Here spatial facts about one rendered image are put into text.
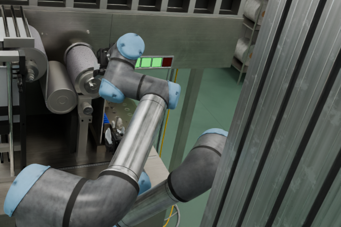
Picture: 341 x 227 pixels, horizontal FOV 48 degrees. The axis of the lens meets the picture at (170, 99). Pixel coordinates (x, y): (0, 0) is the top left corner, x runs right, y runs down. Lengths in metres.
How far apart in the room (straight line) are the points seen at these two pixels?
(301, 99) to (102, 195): 0.48
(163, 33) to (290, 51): 1.57
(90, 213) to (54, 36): 1.18
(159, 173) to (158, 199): 0.59
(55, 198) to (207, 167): 0.43
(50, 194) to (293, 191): 0.50
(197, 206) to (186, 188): 1.87
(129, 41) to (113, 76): 0.11
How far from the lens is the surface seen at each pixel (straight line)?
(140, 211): 1.20
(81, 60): 1.66
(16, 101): 1.47
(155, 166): 1.76
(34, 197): 0.82
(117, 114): 1.82
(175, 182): 1.08
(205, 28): 2.08
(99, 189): 0.80
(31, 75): 1.43
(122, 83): 1.05
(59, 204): 0.80
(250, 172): 0.52
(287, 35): 0.45
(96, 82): 1.58
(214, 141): 1.13
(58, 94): 1.60
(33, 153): 1.78
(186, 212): 2.87
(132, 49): 1.07
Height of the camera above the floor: 2.01
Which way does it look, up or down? 29 degrees down
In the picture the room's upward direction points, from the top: 12 degrees clockwise
